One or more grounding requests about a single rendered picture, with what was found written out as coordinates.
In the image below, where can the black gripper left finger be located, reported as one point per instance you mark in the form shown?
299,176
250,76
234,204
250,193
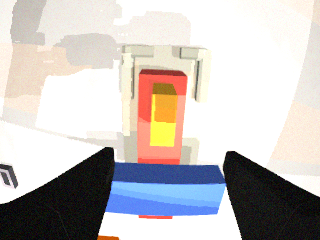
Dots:
69,207

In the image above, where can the yellow-orange rectangular block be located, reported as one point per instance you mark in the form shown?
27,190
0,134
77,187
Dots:
164,101

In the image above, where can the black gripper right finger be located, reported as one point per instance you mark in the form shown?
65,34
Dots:
266,206

